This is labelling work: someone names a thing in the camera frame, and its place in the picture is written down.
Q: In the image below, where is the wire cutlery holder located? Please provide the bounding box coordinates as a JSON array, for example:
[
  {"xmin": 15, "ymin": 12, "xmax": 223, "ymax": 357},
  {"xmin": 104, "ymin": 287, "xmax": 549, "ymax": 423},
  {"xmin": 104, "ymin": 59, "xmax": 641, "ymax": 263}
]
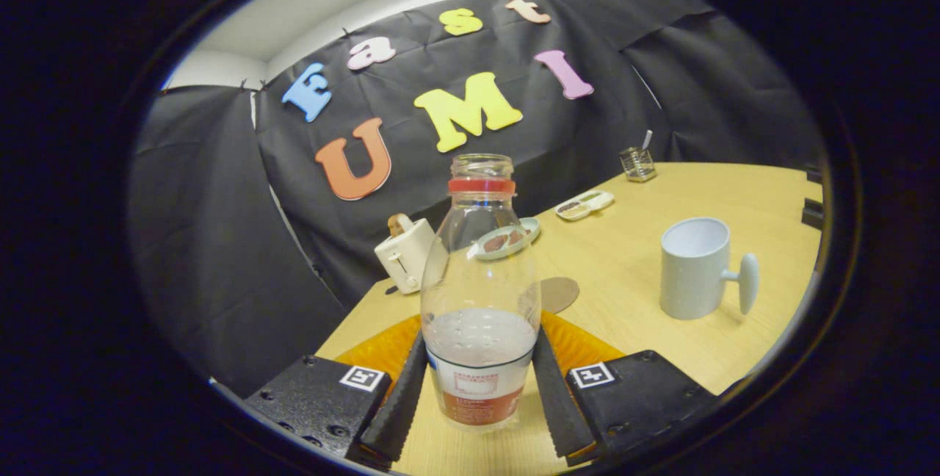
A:
[{"xmin": 619, "ymin": 146, "xmax": 657, "ymax": 183}]

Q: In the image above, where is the pale grey cup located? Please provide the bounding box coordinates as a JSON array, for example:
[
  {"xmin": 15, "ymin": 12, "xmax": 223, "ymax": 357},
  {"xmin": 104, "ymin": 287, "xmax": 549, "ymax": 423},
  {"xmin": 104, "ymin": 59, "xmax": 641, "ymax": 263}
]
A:
[{"xmin": 659, "ymin": 217, "xmax": 760, "ymax": 321}]

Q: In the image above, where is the round brown coaster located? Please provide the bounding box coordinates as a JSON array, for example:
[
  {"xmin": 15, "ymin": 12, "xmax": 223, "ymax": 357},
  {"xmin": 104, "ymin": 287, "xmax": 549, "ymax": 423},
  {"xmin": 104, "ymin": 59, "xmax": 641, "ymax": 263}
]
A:
[{"xmin": 540, "ymin": 277, "xmax": 580, "ymax": 314}]

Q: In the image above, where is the clear juice bottle red label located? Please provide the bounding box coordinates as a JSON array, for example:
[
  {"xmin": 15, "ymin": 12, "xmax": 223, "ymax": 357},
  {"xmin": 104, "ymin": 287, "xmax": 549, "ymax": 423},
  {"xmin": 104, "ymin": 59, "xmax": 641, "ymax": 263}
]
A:
[{"xmin": 420, "ymin": 154, "xmax": 542, "ymax": 433}]

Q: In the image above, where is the pale green plate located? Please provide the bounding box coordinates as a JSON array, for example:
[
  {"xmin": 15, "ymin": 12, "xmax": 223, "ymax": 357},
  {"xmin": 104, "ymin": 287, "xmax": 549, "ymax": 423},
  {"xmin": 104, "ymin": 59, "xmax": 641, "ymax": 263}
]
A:
[{"xmin": 470, "ymin": 217, "xmax": 541, "ymax": 262}]

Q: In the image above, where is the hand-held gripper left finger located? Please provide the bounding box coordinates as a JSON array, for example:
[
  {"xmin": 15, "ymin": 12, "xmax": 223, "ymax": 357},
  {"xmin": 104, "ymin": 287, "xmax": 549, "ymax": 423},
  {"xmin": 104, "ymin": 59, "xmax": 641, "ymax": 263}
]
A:
[{"xmin": 242, "ymin": 313, "xmax": 429, "ymax": 469}]

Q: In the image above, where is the small white divided dish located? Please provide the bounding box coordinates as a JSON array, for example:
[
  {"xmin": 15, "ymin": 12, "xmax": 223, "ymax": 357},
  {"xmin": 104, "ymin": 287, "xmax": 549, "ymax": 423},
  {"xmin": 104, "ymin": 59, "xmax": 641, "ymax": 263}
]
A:
[{"xmin": 554, "ymin": 190, "xmax": 615, "ymax": 222}]

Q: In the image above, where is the wooden table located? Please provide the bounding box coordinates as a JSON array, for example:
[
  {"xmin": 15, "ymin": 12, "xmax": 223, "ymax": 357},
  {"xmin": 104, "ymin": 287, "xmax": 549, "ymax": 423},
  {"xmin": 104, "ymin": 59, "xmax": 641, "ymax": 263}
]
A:
[{"xmin": 316, "ymin": 162, "xmax": 823, "ymax": 476}]

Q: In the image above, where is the white toaster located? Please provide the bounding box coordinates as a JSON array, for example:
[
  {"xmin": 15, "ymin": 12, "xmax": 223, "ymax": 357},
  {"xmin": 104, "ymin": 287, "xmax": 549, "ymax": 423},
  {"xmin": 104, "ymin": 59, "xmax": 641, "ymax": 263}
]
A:
[{"xmin": 374, "ymin": 217, "xmax": 438, "ymax": 295}]

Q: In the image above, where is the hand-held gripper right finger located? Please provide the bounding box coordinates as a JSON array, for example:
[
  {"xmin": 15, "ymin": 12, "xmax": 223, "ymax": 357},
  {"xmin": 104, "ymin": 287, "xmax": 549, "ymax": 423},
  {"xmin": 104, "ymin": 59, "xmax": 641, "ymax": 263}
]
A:
[{"xmin": 532, "ymin": 310, "xmax": 719, "ymax": 466}]

